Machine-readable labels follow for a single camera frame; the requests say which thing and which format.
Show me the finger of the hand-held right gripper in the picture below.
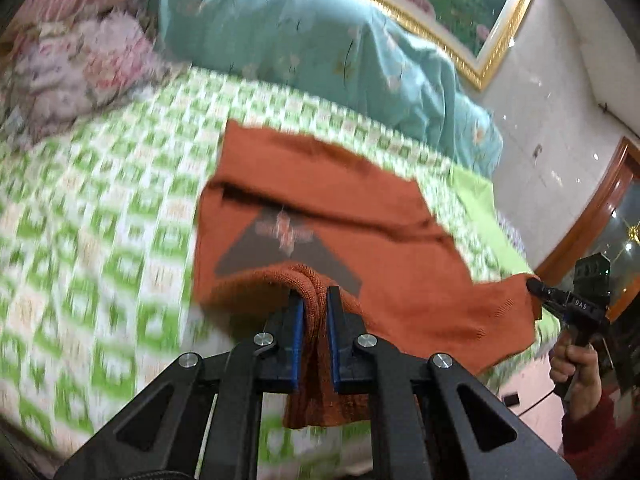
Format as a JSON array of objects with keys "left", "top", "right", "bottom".
[{"left": 526, "top": 278, "right": 568, "bottom": 317}]

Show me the teal floral quilt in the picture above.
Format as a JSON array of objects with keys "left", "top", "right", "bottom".
[{"left": 147, "top": 0, "right": 505, "bottom": 171}]

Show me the rust orange knit sweater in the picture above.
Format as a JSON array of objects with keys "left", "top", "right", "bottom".
[{"left": 192, "top": 119, "right": 543, "bottom": 430}]

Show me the gold framed landscape painting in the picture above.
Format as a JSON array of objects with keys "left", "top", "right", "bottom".
[{"left": 282, "top": 0, "right": 543, "bottom": 92}]

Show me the person's right forearm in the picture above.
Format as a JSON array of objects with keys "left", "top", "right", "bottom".
[{"left": 561, "top": 391, "right": 631, "bottom": 480}]

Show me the black cable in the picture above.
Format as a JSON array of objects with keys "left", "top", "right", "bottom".
[{"left": 517, "top": 387, "right": 557, "bottom": 417}]

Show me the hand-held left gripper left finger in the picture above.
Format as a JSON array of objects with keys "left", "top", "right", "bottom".
[{"left": 54, "top": 287, "right": 305, "bottom": 480}]

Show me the pink floral blanket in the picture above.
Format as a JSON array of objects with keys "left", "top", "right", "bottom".
[{"left": 0, "top": 10, "right": 173, "bottom": 143}]

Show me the person's right hand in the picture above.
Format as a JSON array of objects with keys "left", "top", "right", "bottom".
[{"left": 548, "top": 331, "right": 603, "bottom": 422}]

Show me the green white checkered bed sheet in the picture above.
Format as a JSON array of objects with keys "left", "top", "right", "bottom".
[{"left": 0, "top": 67, "right": 538, "bottom": 478}]

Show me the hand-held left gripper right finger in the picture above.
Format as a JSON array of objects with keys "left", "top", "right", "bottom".
[{"left": 326, "top": 286, "right": 576, "bottom": 480}]

